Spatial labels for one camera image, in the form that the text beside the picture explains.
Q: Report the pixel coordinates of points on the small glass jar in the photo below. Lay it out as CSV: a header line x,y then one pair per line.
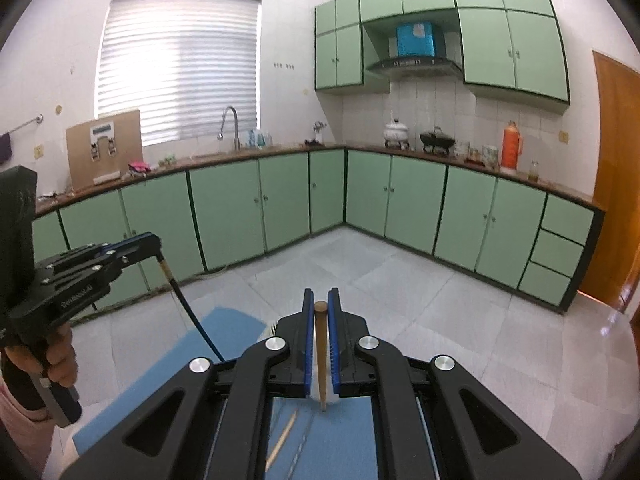
x,y
535,171

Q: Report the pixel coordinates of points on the black range hood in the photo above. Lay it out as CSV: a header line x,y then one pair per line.
x,y
415,66

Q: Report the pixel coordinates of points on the dark blue chopstick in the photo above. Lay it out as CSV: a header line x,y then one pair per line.
x,y
192,310

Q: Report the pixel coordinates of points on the wall hooks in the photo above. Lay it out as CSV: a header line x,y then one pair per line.
x,y
283,65

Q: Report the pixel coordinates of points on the white lidded pot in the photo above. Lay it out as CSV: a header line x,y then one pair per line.
x,y
397,132

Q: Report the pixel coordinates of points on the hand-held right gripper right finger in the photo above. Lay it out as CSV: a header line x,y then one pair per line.
x,y
334,340

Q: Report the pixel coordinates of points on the green lower kitchen cabinets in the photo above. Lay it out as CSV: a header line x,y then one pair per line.
x,y
225,210

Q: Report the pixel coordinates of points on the pink cloth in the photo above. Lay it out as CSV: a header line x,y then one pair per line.
x,y
138,167

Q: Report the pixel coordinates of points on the blue table mat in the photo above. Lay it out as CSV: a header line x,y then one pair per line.
x,y
150,400

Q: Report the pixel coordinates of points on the wooden door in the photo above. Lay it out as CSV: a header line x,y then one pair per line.
x,y
615,185

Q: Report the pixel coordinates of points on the purple towel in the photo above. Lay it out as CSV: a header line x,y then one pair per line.
x,y
5,147

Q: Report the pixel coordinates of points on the person's left hand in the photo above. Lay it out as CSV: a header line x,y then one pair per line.
x,y
57,360

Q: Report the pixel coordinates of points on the bottles beside sink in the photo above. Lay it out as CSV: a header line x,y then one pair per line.
x,y
259,139

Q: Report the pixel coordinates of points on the metal towel rail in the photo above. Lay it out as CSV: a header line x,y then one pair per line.
x,y
25,124

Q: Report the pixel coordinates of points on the green upper kitchen cabinets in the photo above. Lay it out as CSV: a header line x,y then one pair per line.
x,y
510,45

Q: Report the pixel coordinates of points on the white window blind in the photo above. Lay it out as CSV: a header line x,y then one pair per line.
x,y
180,70

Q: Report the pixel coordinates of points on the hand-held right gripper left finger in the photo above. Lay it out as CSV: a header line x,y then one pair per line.
x,y
309,340

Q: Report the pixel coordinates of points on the brown kitchen countertop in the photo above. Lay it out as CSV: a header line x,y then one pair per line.
x,y
225,156

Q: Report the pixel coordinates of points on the black wok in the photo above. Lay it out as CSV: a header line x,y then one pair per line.
x,y
436,140

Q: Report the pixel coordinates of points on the green kitchen cabinets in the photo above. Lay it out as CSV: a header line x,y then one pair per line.
x,y
510,45
225,210

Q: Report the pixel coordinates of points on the blue box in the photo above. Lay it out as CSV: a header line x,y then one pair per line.
x,y
415,40

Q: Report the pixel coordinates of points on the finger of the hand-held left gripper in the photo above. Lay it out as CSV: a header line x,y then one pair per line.
x,y
125,244
90,270

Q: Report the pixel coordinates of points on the chrome kitchen faucet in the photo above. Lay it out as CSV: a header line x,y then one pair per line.
x,y
234,132

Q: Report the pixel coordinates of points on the wooden chopstick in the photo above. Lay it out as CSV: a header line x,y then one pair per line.
x,y
282,440
321,350

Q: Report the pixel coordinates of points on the brown cardboard board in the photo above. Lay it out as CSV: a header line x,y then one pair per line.
x,y
80,170

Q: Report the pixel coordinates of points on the orange thermos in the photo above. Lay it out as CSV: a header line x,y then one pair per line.
x,y
511,147

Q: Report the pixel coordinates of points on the grey chopstick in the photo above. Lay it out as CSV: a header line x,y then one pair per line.
x,y
302,442

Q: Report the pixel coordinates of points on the person's left forearm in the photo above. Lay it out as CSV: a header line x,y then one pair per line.
x,y
20,435

